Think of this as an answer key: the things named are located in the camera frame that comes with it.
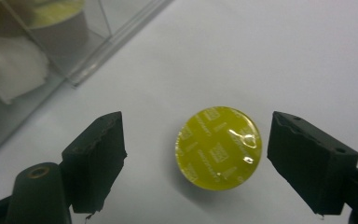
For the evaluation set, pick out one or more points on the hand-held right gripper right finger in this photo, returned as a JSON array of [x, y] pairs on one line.
[[310, 161]]

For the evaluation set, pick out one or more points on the clear plastic box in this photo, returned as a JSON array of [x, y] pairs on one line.
[[84, 62]]

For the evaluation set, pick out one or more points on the yellow-lid coffee capsule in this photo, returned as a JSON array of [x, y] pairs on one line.
[[219, 149]]

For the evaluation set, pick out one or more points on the light blue table mat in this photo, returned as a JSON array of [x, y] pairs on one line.
[[261, 56]]

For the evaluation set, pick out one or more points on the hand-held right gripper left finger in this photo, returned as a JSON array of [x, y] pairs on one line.
[[94, 161]]

